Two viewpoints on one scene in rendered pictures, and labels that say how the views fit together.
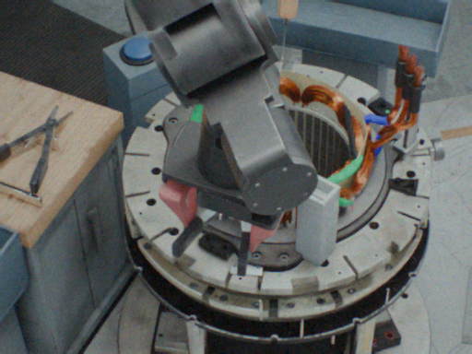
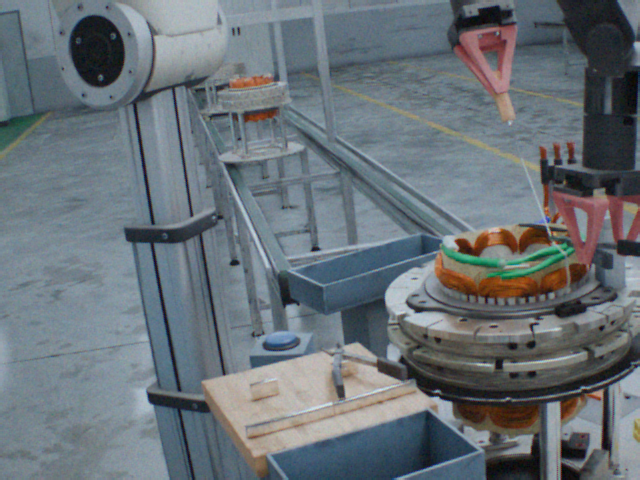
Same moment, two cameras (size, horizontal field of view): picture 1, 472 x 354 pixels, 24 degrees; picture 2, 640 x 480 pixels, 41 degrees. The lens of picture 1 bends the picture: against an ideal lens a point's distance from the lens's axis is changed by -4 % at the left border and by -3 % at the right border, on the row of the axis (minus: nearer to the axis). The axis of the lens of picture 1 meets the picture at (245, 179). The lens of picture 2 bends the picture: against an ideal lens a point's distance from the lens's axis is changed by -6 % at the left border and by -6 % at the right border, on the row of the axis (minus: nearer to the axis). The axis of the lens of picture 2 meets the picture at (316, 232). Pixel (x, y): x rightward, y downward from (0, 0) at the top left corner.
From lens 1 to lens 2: 1.02 m
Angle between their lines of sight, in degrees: 50
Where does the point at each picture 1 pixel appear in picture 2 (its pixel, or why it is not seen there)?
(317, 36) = (381, 279)
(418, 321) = (577, 428)
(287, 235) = (589, 286)
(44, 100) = (287, 367)
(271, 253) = (599, 293)
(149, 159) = (446, 319)
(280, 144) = not seen: outside the picture
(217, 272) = (594, 316)
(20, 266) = (437, 452)
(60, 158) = (368, 373)
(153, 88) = not seen: hidden behind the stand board
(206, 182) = (620, 171)
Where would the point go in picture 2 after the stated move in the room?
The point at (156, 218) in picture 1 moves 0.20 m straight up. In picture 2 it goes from (513, 327) to (501, 143)
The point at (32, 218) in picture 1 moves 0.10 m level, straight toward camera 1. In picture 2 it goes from (422, 398) to (519, 405)
